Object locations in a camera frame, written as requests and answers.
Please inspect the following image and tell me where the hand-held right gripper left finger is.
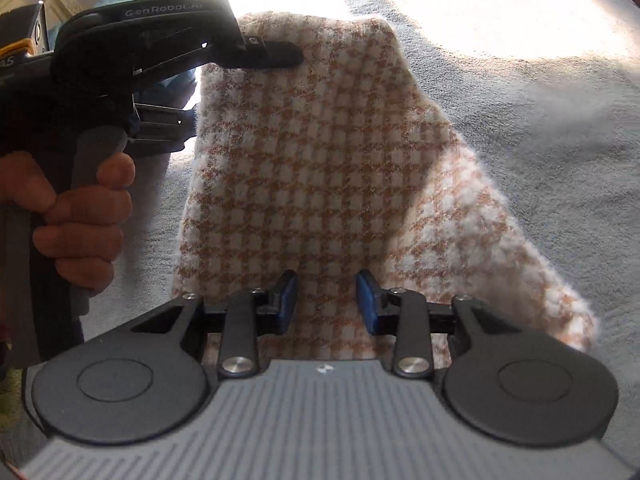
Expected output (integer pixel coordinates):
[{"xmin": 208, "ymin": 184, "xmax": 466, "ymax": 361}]
[{"xmin": 131, "ymin": 270, "xmax": 300, "ymax": 380}]

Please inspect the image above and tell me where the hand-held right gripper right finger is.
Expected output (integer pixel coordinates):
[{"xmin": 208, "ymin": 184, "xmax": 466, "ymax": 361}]
[{"xmin": 355, "ymin": 269, "xmax": 523, "ymax": 380}]

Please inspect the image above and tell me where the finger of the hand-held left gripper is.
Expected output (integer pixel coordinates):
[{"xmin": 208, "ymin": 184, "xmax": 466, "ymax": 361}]
[
  {"xmin": 131, "ymin": 104, "xmax": 197, "ymax": 153},
  {"xmin": 240, "ymin": 36, "xmax": 305, "ymax": 69}
]

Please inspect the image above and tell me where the pink houndstooth sweater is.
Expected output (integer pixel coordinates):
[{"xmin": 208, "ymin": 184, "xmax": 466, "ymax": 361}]
[{"xmin": 172, "ymin": 10, "xmax": 598, "ymax": 361}]

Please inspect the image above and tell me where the person's left hand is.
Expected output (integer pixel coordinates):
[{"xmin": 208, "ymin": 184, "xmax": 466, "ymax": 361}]
[{"xmin": 0, "ymin": 152, "xmax": 137, "ymax": 303}]

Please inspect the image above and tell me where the grey bed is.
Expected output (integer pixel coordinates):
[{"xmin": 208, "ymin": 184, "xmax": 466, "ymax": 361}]
[{"xmin": 80, "ymin": 0, "xmax": 640, "ymax": 361}]

